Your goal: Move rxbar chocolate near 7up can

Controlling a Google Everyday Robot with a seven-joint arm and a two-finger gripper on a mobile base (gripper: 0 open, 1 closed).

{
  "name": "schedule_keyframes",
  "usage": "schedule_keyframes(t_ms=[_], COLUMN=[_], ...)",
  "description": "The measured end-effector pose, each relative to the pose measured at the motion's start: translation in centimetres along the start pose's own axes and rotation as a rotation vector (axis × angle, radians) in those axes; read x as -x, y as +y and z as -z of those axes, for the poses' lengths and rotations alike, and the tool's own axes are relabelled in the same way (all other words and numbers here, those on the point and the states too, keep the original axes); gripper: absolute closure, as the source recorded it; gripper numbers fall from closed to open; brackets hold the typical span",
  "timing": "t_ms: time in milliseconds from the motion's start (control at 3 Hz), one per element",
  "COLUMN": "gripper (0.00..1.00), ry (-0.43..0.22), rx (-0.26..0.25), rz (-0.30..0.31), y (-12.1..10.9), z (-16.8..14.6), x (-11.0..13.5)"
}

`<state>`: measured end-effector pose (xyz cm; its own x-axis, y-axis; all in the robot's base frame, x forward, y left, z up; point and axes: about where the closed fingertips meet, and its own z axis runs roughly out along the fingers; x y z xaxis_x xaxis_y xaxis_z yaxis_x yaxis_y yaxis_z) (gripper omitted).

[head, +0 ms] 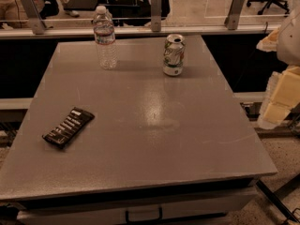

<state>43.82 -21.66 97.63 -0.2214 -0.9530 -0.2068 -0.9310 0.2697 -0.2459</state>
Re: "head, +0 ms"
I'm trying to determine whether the dark background desk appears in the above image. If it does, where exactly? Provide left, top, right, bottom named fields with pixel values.
left=63, top=0, right=171, bottom=26

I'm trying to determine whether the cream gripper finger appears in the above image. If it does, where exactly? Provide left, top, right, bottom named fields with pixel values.
left=256, top=28, right=279, bottom=53
left=258, top=67, right=300, bottom=129

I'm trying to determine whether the right metal rail bracket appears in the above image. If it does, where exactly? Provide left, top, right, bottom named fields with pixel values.
left=224, top=0, right=245, bottom=30

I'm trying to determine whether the clear plastic water bottle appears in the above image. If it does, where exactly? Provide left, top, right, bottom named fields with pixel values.
left=93, top=6, right=117, bottom=69

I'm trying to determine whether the left metal rail bracket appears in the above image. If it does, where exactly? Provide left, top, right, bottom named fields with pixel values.
left=20, top=0, right=46, bottom=35

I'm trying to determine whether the middle metal rail bracket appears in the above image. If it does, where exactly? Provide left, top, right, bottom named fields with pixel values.
left=151, top=0, right=161, bottom=32

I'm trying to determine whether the black rxbar chocolate bar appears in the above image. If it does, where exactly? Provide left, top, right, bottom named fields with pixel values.
left=42, top=107, right=95, bottom=149

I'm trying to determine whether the green white 7up can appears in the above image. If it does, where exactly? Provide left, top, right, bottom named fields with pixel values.
left=163, top=34, right=186, bottom=76

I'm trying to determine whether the black drawer handle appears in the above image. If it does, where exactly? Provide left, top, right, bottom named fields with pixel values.
left=125, top=207, right=163, bottom=225

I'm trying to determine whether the white table drawer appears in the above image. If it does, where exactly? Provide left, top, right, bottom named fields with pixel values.
left=17, top=187, right=257, bottom=225

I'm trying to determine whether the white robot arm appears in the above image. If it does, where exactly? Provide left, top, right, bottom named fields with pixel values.
left=256, top=7, right=300, bottom=129

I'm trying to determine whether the seated person in background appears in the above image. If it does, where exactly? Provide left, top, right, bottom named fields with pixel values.
left=0, top=0, right=59, bottom=28

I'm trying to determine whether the metal rail bracket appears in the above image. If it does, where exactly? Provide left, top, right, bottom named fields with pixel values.
left=151, top=0, right=161, bottom=32
left=20, top=0, right=46, bottom=35
left=224, top=0, right=245, bottom=30

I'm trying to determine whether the black office chair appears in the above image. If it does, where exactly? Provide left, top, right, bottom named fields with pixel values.
left=246, top=0, right=290, bottom=15

